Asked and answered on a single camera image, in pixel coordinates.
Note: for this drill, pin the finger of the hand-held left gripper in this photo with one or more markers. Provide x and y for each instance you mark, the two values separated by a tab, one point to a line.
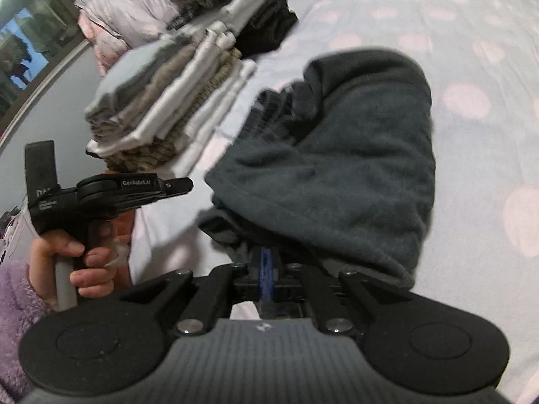
179	186

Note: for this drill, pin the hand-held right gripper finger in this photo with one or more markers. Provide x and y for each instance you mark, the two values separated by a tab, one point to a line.
269	275
262	275

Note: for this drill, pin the dark grey fleece pants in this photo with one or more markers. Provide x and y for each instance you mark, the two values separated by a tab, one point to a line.
337	168

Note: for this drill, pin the person's left forearm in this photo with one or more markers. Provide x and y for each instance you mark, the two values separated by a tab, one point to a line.
17	328

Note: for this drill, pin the stack of folded clothes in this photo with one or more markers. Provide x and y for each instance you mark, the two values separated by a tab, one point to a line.
168	92

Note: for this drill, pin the person's left hand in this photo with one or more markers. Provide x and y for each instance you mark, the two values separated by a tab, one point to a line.
44	252

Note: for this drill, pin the glass window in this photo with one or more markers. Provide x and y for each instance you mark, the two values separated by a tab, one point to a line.
25	50

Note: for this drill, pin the black folded garment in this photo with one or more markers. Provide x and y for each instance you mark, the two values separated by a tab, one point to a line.
265	25

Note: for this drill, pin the crumpled pale pink quilt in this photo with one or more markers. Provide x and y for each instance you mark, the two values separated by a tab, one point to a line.
134	8

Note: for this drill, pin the dark grey knitted garment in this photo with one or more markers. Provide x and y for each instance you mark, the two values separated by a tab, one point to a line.
202	2

